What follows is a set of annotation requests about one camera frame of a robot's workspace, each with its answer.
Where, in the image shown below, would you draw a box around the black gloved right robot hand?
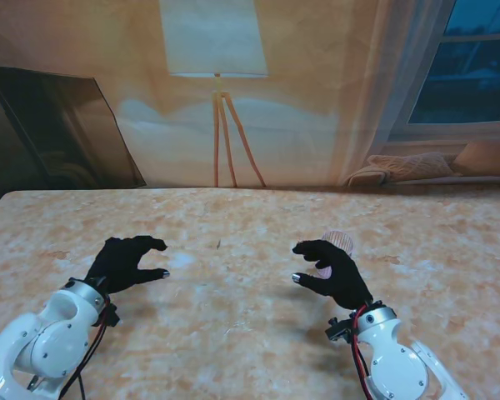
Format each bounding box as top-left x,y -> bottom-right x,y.
291,239 -> 374,312

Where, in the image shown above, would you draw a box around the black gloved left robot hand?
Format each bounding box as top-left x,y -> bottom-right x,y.
85,235 -> 171,295

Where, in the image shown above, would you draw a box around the printed room backdrop cloth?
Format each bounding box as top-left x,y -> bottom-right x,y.
0,0 -> 500,191

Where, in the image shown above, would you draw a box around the pink wire brush holder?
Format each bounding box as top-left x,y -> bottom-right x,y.
314,230 -> 356,280

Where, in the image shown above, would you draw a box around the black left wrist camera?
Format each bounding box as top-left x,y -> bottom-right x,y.
103,303 -> 122,328

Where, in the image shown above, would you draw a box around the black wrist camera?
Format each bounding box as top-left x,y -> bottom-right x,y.
103,303 -> 122,328
324,317 -> 358,345

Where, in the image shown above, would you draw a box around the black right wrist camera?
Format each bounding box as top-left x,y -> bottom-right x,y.
324,317 -> 358,345

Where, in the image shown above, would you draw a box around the right arm red black cables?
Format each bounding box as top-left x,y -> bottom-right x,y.
348,306 -> 376,400

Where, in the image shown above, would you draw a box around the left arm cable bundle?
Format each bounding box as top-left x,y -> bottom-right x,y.
57,307 -> 112,400

